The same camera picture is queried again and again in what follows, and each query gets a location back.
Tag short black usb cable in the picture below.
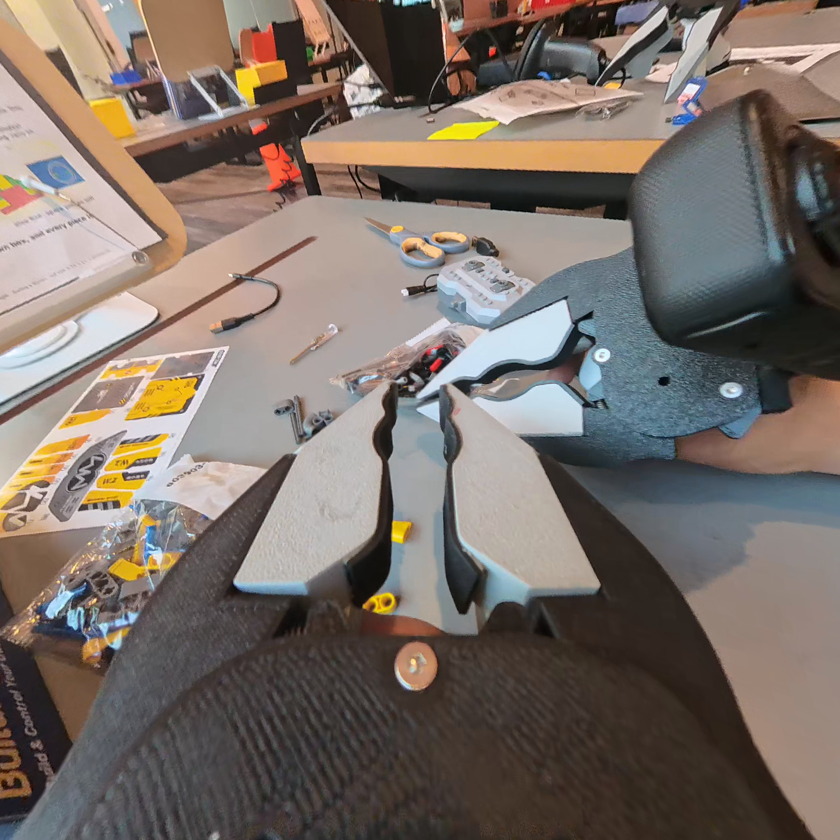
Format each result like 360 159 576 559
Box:
209 272 281 334

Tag white paper sheets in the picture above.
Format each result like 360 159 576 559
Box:
456 80 644 126

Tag sticker sheet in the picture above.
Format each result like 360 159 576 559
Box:
0 346 229 539

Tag clear bag of small pins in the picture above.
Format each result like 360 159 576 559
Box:
0 456 266 670

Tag grey yellow handled scissors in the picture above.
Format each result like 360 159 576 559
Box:
364 217 472 270

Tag black office chair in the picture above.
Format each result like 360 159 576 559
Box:
515 18 608 85

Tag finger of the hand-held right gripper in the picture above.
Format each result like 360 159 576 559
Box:
415 378 588 437
416 298 596 403

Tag stack of large toy bricks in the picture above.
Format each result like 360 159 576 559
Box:
235 23 309 106

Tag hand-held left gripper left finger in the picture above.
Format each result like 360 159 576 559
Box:
233 382 400 606

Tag wood-edged background table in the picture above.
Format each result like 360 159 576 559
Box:
302 13 840 198

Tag blue cardboard kit box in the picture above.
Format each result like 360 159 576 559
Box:
0 584 73 821

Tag instruction sign on white stand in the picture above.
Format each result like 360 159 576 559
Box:
0 20 188 404

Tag small clear handle screwdriver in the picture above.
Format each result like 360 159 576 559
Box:
290 323 340 365

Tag orange traffic cone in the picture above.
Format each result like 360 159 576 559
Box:
259 143 303 191

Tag grey battery hub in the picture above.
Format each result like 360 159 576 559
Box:
436 256 536 328

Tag yellow sticky note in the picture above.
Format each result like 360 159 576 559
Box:
428 120 501 140

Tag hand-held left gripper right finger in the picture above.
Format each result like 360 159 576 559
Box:
438 384 602 632

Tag clear bag black red parts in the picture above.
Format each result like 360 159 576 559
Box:
331 322 490 401

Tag person's right hand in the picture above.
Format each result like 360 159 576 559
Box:
675 377 840 476

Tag spare grey black gripper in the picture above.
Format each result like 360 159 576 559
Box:
594 0 739 105

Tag clear acrylic stand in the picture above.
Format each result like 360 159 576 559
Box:
187 66 249 119

